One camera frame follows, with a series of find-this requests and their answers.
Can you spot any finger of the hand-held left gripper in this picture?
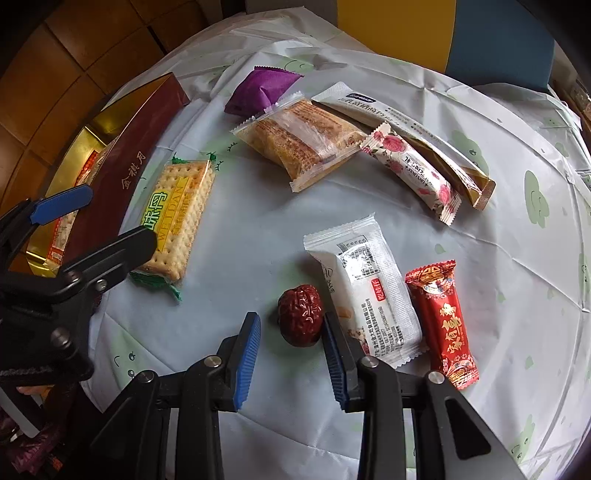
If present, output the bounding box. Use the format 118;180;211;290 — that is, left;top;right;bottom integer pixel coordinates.
59;226;158;297
0;185;94;264

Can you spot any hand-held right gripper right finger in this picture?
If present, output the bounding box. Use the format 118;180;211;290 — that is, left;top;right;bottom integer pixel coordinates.
322;311;527;480

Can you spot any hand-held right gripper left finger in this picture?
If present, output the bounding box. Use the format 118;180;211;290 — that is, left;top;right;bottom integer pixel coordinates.
90;311;262;480

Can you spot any dried red date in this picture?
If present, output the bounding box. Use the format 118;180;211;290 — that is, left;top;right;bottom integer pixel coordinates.
277;285;324;348

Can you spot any green yellow cracker packet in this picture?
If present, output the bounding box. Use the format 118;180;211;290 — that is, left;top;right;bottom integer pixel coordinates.
128;156;218;303

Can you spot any maroon box with gold interior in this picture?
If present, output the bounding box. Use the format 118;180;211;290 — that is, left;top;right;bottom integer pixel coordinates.
9;71;191;278

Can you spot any white snack packet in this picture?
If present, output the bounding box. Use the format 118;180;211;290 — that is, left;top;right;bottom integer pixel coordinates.
303;213;428;368

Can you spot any red festive snack packet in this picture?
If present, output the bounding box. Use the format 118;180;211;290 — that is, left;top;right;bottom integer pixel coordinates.
405;259;480;391

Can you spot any clear brown pastry packet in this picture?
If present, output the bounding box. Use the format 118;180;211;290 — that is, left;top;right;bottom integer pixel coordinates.
231;91;370;193

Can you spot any purple snack packet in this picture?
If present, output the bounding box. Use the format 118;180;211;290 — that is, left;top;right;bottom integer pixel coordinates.
224;66;304;117

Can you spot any red white cracker packet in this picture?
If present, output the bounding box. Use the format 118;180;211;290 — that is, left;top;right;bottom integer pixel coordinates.
46;148;121;268

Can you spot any white printed tablecloth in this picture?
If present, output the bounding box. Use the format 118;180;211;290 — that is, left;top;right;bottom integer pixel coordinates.
83;18;591;480

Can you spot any person's dark printed clothing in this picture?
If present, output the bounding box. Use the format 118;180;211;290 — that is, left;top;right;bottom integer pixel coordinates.
0;383;98;480

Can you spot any rose print snack packet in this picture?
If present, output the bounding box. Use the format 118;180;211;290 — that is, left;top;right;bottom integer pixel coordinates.
359;124;463;225

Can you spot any long white gold stick packet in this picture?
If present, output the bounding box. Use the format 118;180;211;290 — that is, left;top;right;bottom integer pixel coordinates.
311;82;497;212

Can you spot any grey yellow blue chair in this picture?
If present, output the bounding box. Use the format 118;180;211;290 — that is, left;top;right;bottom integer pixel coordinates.
336;0;555;90

